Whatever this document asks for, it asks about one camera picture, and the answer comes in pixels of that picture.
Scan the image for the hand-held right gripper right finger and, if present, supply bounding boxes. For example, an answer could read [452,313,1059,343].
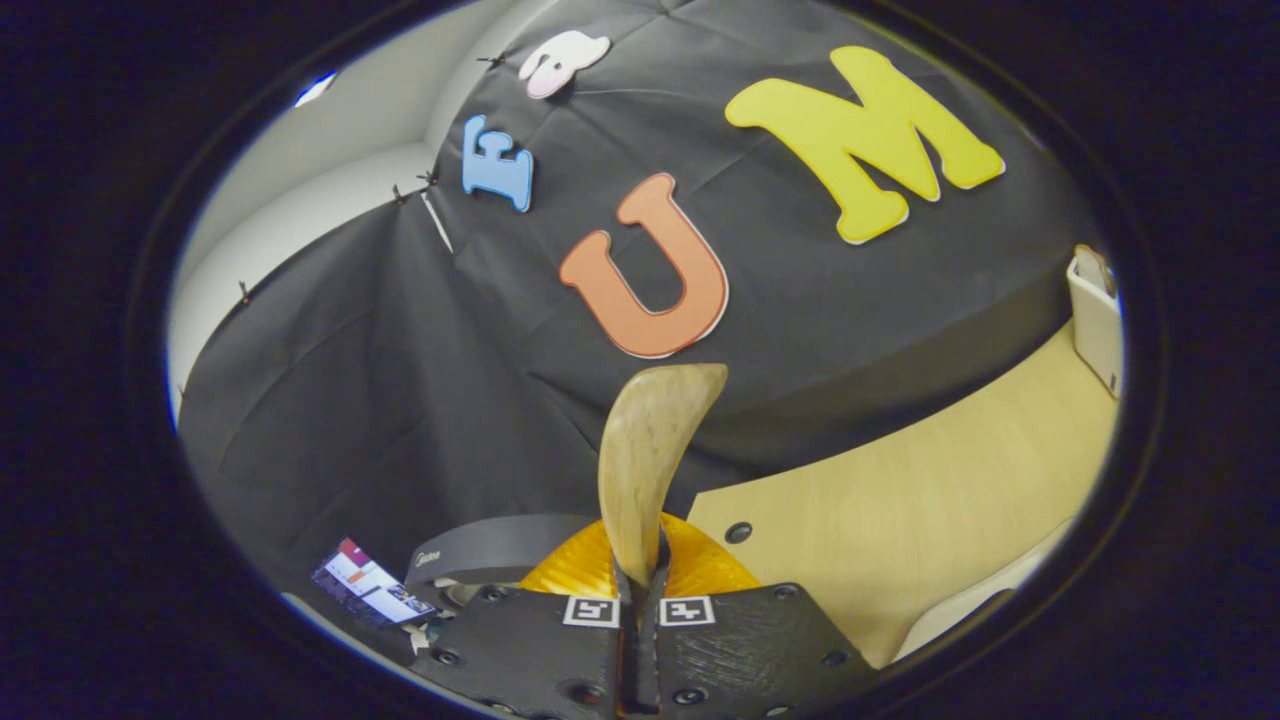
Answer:
[640,515,881,720]

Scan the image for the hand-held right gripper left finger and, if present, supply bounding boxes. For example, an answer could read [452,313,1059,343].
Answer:
[410,515,641,720]

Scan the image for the black silver rice cooker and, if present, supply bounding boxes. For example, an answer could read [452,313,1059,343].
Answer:
[405,514,601,606]

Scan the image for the wooden spoon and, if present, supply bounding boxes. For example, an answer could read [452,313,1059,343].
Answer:
[598,363,729,613]

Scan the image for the computer monitor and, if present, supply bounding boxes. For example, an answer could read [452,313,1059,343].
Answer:
[310,537,438,628]

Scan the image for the black backdrop cloth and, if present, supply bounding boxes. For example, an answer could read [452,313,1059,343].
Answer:
[175,0,1101,601]

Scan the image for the white toaster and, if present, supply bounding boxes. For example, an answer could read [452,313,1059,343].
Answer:
[1065,245,1123,399]

